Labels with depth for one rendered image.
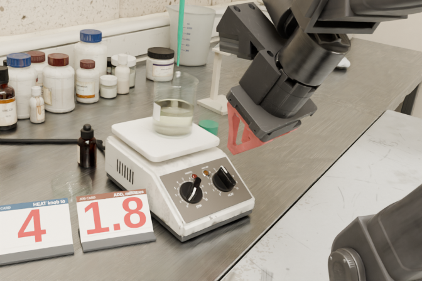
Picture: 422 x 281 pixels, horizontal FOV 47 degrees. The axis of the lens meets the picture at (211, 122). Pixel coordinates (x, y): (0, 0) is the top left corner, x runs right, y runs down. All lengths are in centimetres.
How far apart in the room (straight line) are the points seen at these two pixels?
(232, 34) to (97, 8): 75
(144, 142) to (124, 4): 72
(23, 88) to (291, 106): 56
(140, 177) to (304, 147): 38
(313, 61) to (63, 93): 60
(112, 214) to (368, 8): 40
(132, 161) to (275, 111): 23
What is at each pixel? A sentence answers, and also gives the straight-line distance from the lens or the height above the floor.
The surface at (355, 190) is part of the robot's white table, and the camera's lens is 82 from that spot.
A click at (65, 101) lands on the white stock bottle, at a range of 98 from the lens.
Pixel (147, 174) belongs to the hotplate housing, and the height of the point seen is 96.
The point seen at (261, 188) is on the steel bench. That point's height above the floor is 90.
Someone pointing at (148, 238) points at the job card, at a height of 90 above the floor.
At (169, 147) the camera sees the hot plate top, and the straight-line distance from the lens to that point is 66.
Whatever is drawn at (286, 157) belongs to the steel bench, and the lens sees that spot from 88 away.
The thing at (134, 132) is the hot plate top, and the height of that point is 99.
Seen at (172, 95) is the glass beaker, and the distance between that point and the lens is 66.
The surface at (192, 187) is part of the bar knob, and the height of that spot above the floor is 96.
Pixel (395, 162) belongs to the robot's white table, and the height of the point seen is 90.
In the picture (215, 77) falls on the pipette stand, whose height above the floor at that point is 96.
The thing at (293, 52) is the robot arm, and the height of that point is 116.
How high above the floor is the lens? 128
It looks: 23 degrees down
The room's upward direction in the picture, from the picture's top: 6 degrees clockwise
